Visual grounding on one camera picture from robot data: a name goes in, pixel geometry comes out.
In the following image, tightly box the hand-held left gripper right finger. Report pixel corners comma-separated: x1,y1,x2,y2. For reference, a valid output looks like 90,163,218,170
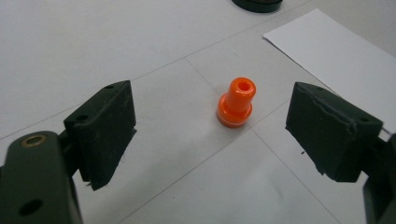
285,81,384,183

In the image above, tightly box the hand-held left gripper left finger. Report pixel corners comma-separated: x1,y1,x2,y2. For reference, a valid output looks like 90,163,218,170
64,79,137,191

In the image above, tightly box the white paper sheet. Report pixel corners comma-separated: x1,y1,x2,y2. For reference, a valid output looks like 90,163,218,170
262,7,396,136

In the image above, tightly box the round black red ink pad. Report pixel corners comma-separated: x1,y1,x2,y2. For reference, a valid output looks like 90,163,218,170
231,0,284,14

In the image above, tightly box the large white table cover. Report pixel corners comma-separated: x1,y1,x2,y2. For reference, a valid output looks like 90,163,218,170
0,0,396,224

